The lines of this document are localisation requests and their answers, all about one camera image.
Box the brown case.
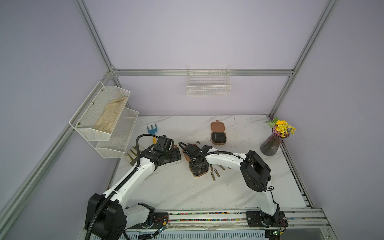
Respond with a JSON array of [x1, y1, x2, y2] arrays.
[[211, 120, 227, 145], [182, 144, 210, 178]]

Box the aluminium frame rail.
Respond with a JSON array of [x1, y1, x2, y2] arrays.
[[113, 69, 294, 77]]

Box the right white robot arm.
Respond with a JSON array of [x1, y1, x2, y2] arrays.
[[179, 142, 280, 218]]

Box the white wire wall basket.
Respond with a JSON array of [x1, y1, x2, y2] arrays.
[[187, 65, 232, 97]]

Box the white mesh shelf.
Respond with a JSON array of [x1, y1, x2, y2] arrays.
[[94, 108, 139, 159], [69, 82, 130, 142]]

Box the dark glass vase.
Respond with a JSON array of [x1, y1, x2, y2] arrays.
[[260, 134, 283, 157]]

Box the beige cloth glove in shelf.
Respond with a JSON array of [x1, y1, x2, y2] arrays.
[[94, 97, 128, 134]]

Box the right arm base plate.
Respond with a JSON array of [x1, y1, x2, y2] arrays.
[[246, 211, 288, 228]]

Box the yellow flower bouquet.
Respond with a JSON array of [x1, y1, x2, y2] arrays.
[[265, 118, 297, 139]]

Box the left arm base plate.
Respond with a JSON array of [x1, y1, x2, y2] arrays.
[[140, 212, 169, 229]]

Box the white mesh lower shelf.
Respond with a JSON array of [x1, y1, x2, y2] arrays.
[[94, 108, 139, 159]]

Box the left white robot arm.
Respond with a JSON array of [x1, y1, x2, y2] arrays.
[[85, 135, 181, 240]]

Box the green beige glove on table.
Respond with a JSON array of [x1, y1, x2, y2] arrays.
[[124, 146, 137, 166]]

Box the blue yellow toy rake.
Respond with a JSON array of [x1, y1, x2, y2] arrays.
[[147, 125, 158, 144]]

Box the white mesh upper shelf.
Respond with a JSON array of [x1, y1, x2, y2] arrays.
[[69, 82, 130, 142]]

